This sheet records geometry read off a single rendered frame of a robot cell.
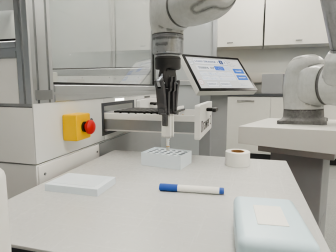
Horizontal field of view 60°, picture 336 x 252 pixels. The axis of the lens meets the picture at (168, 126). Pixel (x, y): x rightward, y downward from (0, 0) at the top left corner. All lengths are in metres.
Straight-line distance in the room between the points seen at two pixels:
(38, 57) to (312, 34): 3.97
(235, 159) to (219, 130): 1.24
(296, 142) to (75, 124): 0.75
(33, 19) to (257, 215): 0.63
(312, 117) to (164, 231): 0.92
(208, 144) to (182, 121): 1.11
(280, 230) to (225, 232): 0.10
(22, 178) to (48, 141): 0.11
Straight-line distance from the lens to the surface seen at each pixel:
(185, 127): 0.94
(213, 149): 2.05
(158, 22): 0.83
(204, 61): 2.03
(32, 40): 0.76
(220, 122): 2.06
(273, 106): 3.99
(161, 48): 0.83
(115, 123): 1.02
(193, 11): 0.72
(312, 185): 1.29
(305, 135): 1.13
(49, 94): 0.79
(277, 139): 1.15
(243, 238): 0.39
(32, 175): 0.79
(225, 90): 1.93
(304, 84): 1.25
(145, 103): 1.37
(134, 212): 0.55
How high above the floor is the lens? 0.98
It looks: 8 degrees down
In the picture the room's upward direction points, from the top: straight up
